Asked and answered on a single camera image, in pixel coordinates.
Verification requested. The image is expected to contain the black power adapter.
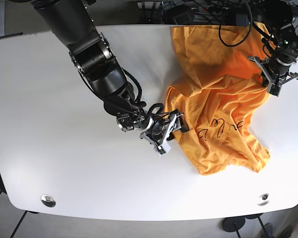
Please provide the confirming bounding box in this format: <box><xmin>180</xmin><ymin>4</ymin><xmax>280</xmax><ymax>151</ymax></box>
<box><xmin>162</xmin><ymin>5</ymin><xmax>195</xmax><ymax>25</ymax></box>

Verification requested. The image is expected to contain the yellow printed T-shirt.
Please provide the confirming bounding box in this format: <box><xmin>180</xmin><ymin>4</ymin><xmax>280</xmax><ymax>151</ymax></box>
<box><xmin>165</xmin><ymin>25</ymin><xmax>270</xmax><ymax>176</ymax></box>

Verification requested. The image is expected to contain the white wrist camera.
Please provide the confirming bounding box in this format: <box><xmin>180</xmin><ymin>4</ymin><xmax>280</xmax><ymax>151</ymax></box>
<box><xmin>267</xmin><ymin>84</ymin><xmax>281</xmax><ymax>97</ymax></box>
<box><xmin>156</xmin><ymin>141</ymin><xmax>171</xmax><ymax>156</ymax></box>

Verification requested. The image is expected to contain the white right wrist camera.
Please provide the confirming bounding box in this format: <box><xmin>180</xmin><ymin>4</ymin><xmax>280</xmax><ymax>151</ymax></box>
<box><xmin>156</xmin><ymin>141</ymin><xmax>171</xmax><ymax>156</ymax></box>

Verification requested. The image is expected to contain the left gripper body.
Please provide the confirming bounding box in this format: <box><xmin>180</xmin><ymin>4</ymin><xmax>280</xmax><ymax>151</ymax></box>
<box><xmin>248</xmin><ymin>24</ymin><xmax>298</xmax><ymax>89</ymax></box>

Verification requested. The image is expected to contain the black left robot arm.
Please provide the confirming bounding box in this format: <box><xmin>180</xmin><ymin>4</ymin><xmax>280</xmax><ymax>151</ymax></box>
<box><xmin>220</xmin><ymin>0</ymin><xmax>298</xmax><ymax>96</ymax></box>

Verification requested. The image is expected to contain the grey sneaker shoe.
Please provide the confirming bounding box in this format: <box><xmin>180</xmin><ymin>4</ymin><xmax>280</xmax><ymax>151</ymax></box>
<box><xmin>261</xmin><ymin>223</ymin><xmax>274</xmax><ymax>238</ymax></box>

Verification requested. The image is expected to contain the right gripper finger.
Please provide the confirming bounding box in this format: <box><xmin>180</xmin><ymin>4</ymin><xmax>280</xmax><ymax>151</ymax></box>
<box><xmin>180</xmin><ymin>120</ymin><xmax>189</xmax><ymax>133</ymax></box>

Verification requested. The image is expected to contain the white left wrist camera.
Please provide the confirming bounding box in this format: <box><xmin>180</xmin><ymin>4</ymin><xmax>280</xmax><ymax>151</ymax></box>
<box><xmin>267</xmin><ymin>84</ymin><xmax>281</xmax><ymax>97</ymax></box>

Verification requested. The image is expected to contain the chrome table grommet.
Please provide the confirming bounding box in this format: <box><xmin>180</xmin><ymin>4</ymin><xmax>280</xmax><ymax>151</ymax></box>
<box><xmin>256</xmin><ymin>193</ymin><xmax>270</xmax><ymax>206</ymax></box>
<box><xmin>41</xmin><ymin>194</ymin><xmax>56</xmax><ymax>208</ymax></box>

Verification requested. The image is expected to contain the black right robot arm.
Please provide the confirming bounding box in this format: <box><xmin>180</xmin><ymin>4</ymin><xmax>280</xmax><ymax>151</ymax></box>
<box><xmin>30</xmin><ymin>0</ymin><xmax>189</xmax><ymax>155</ymax></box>

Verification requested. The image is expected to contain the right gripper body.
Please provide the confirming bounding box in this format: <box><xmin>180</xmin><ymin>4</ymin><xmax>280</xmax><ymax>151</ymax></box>
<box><xmin>116</xmin><ymin>103</ymin><xmax>184</xmax><ymax>150</ymax></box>

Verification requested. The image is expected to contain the black round stand base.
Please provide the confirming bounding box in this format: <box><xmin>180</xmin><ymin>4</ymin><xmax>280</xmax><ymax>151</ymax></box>
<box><xmin>221</xmin><ymin>216</ymin><xmax>245</xmax><ymax>233</ymax></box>

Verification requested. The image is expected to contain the right chrome table grommet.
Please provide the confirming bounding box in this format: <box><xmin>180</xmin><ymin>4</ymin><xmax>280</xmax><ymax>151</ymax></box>
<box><xmin>256</xmin><ymin>193</ymin><xmax>270</xmax><ymax>206</ymax></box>

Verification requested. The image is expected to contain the left chrome table grommet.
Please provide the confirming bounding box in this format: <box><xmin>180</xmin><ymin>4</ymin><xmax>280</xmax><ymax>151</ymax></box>
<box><xmin>41</xmin><ymin>194</ymin><xmax>56</xmax><ymax>208</ymax></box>

